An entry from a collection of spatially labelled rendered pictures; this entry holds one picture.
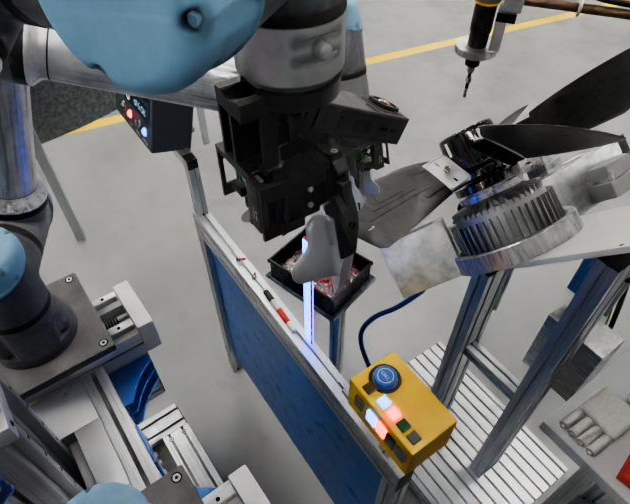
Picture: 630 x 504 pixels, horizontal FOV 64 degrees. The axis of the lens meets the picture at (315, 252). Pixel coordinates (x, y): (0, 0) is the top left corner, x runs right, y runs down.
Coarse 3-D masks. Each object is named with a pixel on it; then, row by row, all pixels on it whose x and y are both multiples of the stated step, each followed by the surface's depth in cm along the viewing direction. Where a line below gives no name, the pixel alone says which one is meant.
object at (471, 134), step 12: (468, 132) 104; (444, 144) 107; (456, 144) 105; (468, 144) 104; (456, 156) 106; (468, 156) 105; (480, 156) 104; (468, 168) 106; (480, 168) 106; (492, 168) 105; (504, 168) 104; (516, 168) 104; (480, 180) 104; (492, 180) 103; (456, 192) 109; (468, 192) 106
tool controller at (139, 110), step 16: (144, 112) 125; (160, 112) 123; (176, 112) 125; (192, 112) 128; (160, 128) 126; (176, 128) 128; (192, 128) 135; (144, 144) 131; (160, 144) 128; (176, 144) 131
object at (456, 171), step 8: (432, 160) 107; (440, 160) 108; (448, 160) 107; (432, 168) 106; (440, 168) 106; (456, 168) 106; (440, 176) 105; (448, 176) 105; (456, 176) 104; (464, 176) 104; (448, 184) 103; (456, 184) 103
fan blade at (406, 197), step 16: (384, 176) 107; (400, 176) 106; (416, 176) 104; (432, 176) 104; (384, 192) 103; (400, 192) 102; (416, 192) 101; (432, 192) 101; (448, 192) 102; (368, 208) 101; (384, 208) 100; (400, 208) 99; (416, 208) 99; (432, 208) 99; (368, 224) 97; (384, 224) 96; (400, 224) 96; (416, 224) 96; (368, 240) 93; (384, 240) 93
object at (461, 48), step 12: (504, 0) 78; (516, 0) 77; (504, 12) 79; (516, 12) 79; (504, 24) 80; (468, 36) 88; (492, 36) 82; (456, 48) 85; (468, 48) 85; (492, 48) 84; (480, 60) 84
